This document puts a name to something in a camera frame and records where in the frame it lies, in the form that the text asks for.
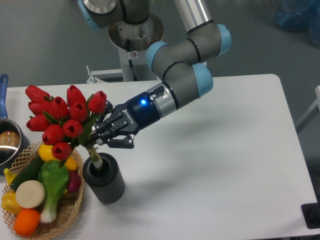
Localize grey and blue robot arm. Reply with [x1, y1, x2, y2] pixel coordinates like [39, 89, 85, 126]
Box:
[77, 0, 232, 149]

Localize green bok choy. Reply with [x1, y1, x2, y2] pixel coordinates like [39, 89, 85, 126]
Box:
[38, 160, 69, 224]

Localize red tulip bouquet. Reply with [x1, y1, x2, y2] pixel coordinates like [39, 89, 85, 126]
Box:
[25, 85, 107, 171]

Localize yellow bell pepper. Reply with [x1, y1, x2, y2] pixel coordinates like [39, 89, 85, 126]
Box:
[1, 190, 23, 215]

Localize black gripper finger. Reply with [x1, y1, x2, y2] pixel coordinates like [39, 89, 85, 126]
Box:
[101, 100, 114, 120]
[106, 135, 135, 149]

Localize orange fruit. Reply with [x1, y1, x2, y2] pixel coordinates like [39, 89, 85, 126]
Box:
[13, 208, 40, 237]

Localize black device at table edge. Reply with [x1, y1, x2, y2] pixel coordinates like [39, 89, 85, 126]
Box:
[301, 203, 320, 229]

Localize cream round bun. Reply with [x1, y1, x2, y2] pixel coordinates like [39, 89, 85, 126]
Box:
[15, 180, 46, 209]

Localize white metal base frame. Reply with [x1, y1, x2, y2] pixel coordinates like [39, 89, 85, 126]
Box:
[86, 65, 123, 84]

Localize white table leg frame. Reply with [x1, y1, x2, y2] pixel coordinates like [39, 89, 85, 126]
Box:
[295, 85, 320, 134]

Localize blue handled saucepan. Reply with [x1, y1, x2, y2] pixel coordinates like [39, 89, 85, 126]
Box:
[0, 73, 30, 176]

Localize yellow banana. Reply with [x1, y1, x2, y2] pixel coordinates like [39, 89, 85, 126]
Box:
[3, 168, 17, 186]

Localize blue plastic bags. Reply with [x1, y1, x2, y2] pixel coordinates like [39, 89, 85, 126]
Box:
[272, 0, 320, 48]

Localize red radish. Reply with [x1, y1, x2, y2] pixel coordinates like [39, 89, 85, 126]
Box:
[66, 171, 82, 193]

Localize dark green cucumber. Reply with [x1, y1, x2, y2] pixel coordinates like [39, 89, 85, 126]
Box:
[10, 154, 45, 191]

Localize yellow squash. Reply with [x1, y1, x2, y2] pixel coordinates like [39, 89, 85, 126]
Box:
[38, 143, 79, 171]

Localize dark grey ribbed vase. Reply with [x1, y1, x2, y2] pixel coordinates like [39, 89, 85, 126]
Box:
[82, 152, 125, 204]

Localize woven wicker basket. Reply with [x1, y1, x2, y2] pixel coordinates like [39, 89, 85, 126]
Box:
[0, 142, 85, 240]

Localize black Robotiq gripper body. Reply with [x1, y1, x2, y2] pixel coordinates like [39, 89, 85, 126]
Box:
[91, 92, 161, 145]

